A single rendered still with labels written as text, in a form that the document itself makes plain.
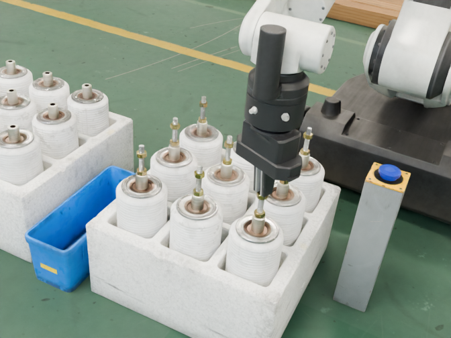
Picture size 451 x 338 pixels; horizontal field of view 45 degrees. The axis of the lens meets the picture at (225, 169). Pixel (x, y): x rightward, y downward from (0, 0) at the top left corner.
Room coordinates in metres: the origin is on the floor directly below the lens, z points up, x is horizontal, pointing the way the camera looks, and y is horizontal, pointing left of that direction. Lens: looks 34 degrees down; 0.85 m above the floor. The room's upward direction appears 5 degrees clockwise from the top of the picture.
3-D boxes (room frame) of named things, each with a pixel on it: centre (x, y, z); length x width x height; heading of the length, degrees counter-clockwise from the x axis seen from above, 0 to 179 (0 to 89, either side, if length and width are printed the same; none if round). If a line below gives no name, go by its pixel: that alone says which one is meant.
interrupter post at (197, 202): (0.77, 0.04, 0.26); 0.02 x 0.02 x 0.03
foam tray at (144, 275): (0.88, 0.00, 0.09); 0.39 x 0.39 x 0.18; 67
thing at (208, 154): (1.03, 0.06, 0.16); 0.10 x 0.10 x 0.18
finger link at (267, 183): (0.71, -0.07, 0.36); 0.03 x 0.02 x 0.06; 134
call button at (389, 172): (0.83, -0.30, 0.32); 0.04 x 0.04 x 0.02
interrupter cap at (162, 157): (0.92, 0.11, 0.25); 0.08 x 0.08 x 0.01
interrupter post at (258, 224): (0.72, -0.06, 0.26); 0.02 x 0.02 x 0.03
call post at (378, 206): (0.83, -0.30, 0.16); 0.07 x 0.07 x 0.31; 67
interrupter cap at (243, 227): (0.72, -0.06, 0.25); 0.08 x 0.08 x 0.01
